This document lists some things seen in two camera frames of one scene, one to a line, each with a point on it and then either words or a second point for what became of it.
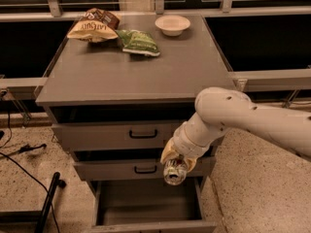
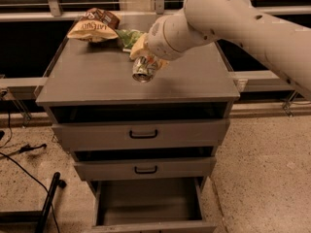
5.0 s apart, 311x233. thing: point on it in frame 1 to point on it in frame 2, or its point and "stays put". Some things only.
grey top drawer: [115, 128] stays put
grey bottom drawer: [151, 205] stays put
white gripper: [182, 145] to [156, 38]
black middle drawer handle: [145, 172] stays put
